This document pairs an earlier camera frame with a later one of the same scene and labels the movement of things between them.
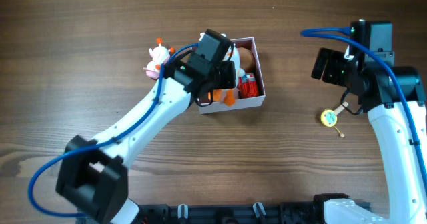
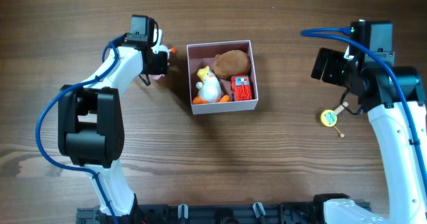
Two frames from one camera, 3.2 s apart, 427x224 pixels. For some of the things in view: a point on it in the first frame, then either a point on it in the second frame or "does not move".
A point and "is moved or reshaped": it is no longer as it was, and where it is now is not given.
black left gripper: [227, 80] to [163, 62]
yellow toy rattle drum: [329, 117] does not move
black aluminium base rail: [255, 213] does not move
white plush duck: [228, 95] is moved or reshaped
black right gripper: [321, 64] does not move
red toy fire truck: [247, 86] is moved or reshaped
